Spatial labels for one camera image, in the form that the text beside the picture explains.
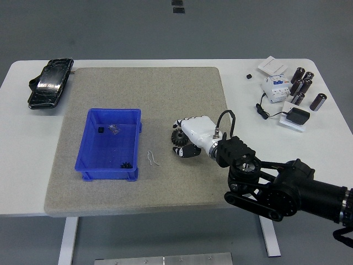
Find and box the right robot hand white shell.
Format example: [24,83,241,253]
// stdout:
[172,115,220,158]

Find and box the large black gear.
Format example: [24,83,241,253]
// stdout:
[170,129,191,147]

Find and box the thin white wire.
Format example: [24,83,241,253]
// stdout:
[146,150,161,167]

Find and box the blue plastic box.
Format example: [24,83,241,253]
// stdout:
[74,107,143,182]

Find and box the grey-brown mat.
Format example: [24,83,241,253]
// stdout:
[44,66,248,219]

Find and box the white circuit breaker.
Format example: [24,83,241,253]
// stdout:
[261,74,292,104]

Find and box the white socket plate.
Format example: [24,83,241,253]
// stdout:
[279,100,307,134]

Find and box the black power adapter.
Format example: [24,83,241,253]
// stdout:
[286,107,311,126]

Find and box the white table leg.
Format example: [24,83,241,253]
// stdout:
[57,216,79,265]
[259,216,281,258]

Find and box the silver metal plate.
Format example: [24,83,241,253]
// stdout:
[94,252,233,265]

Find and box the black adapter cable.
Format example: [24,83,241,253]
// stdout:
[255,92,289,120]

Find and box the white switch panel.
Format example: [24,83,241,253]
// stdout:
[258,56,289,76]

